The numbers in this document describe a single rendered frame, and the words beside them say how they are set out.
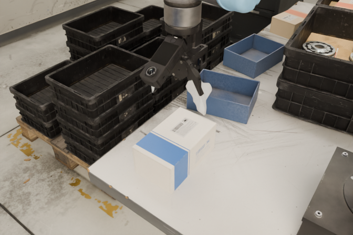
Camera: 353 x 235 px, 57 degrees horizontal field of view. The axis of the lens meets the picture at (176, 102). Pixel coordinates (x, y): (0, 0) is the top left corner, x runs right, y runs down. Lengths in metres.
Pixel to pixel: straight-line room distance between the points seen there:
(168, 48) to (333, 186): 0.45
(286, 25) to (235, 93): 0.54
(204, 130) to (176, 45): 0.27
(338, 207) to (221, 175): 0.28
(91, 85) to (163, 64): 0.98
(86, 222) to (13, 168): 0.58
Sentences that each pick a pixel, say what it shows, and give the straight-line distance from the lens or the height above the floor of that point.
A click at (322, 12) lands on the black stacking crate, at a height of 0.91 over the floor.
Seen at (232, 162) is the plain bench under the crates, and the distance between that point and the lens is 0.89.
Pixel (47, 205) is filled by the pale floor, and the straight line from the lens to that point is 1.77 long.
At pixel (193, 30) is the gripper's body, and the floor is 1.08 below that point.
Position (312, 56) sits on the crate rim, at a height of 0.92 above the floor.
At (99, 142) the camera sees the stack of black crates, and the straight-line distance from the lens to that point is 1.46.
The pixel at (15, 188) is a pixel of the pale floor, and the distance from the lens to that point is 1.91.
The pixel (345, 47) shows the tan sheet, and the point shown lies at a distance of 1.28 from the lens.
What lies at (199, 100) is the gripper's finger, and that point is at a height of 0.93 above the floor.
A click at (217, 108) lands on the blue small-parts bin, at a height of 0.73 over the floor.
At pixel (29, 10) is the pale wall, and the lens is 3.47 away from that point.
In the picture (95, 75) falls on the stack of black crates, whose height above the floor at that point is 0.49.
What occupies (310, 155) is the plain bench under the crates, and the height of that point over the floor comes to 0.70.
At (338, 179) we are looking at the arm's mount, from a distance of 0.79.
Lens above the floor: 1.35
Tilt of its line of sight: 37 degrees down
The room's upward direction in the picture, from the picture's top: straight up
